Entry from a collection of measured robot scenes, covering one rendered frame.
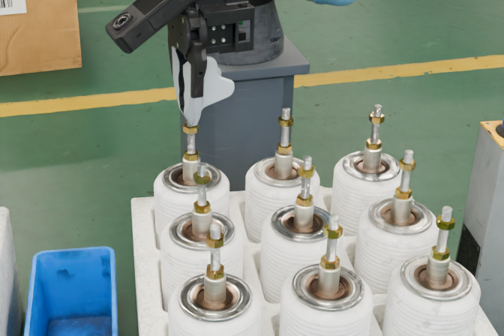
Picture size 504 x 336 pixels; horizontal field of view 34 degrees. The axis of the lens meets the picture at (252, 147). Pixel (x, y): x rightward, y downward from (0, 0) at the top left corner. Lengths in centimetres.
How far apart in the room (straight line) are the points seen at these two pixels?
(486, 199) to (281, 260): 30
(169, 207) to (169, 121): 72
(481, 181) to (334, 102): 78
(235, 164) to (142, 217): 26
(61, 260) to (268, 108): 39
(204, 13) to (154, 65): 109
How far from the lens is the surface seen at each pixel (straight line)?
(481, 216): 111
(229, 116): 125
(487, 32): 234
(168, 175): 103
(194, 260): 90
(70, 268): 116
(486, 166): 108
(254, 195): 103
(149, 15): 89
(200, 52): 91
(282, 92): 126
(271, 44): 125
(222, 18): 92
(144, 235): 106
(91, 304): 120
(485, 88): 198
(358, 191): 105
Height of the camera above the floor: 79
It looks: 29 degrees down
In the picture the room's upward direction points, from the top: 2 degrees clockwise
